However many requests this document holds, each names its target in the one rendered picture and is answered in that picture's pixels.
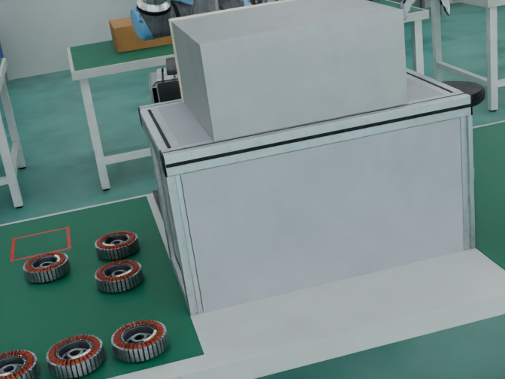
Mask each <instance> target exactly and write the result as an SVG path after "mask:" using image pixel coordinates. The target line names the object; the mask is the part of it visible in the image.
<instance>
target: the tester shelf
mask: <svg viewBox="0 0 505 379"><path fill-rule="evenodd" d="M406 69H407V96H408V104H406V105H399V106H395V107H391V108H384V109H380V110H375V111H368V112H364V113H360V114H353V115H349V116H345V117H338V118H334V119H330V120H323V121H319V122H315V123H308V124H304V125H299V126H293V127H289V128H284V129H278V130H273V131H269V132H262V133H258V134H254V135H247V136H243V137H239V138H232V139H228V140H223V141H216V142H214V141H213V139H212V138H211V137H210V136H209V134H208V133H207V131H206V130H205V129H204V127H203V126H202V125H201V124H200V123H199V121H198V120H197V118H196V117H195V115H194V114H193V113H192V112H191V111H190V109H189V108H188V106H187V105H186V103H185V102H182V99H176V100H172V101H167V102H160V103H155V104H151V105H144V106H138V113H139V117H140V122H141V125H142V127H143V129H144V132H145V134H146V136H147V138H148V140H149V142H150V145H151V147H152V149H153V151H154V153H155V155H156V158H157V160H158V161H159V164H160V166H161V168H162V170H163V172H164V174H165V177H170V176H174V175H178V174H185V173H189V172H193V171H200V170H204V169H208V168H215V167H219V166H222V165H229V164H233V163H237V162H244V161H248V160H252V159H259V158H263V157H266V156H273V155H277V154H281V153H288V152H292V151H296V150H303V149H307V148H311V147H318V146H322V145H326V144H333V143H337V142H341V141H348V140H352V139H355V138H362V137H366V136H370V135H377V134H381V133H385V132H392V131H396V130H399V129H406V128H410V127H414V126H421V125H425V124H429V123H436V122H440V121H444V120H451V119H455V118H459V117H466V116H470V115H473V106H472V95H471V94H469V93H466V92H464V91H461V90H459V89H456V88H454V87H451V86H449V85H446V84H444V83H441V82H440V81H437V80H435V79H432V78H430V77H427V76H425V75H423V74H420V73H418V72H416V71H413V70H411V69H408V68H406Z"/></svg>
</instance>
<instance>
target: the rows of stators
mask: <svg viewBox="0 0 505 379"><path fill-rule="evenodd" d="M130 342H131V343H130ZM111 344H112V347H113V353H114V356H115V357H116V358H117V359H119V360H122V361H124V362H140V361H141V362H143V361H144V359H145V360H148V359H152V358H153V357H156V356H158V355H159V354H160V353H162V352H163V351H164V350H165V349H166V347H167V346H168V334H167V330H166V327H165V325H164V324H162V323H160V322H159V321H155V320H140V322H139V320H137V321H135V322H132V323H128V324H127V325H124V326H122V327H121V328H119V329H118V330H117V331H116V332H115V333H114V335H112V337H111ZM66 358H67V359H66ZM104 359H105V353H104V347H103V344H102V341H101V339H100V338H98V337H96V336H94V335H75V336H74V338H73V336H71V337H69V338H65V339H62V340H61V341H59V342H57V343H56V344H54V345H53V346H52V347H51V348H50V349H49V350H48V352H47V355H46V360H47V364H48V368H49V371H50V373H51V375H53V376H55V377H60V378H66V379H67V378H74V377H78V375H79V377H82V376H83V375H86V374H88V373H90V372H92V371H95V370H96V369H97V368H98V367H99V366H100V365H101V364H102V363H103V361H104ZM39 374H40V368H39V364H38V359H37V357H36V355H35V354H34V353H33V352H30V351H27V350H11V351H10V352H9V351H7V352H5V354H4V353H1V355H0V379H37V378H38V376H39Z"/></svg>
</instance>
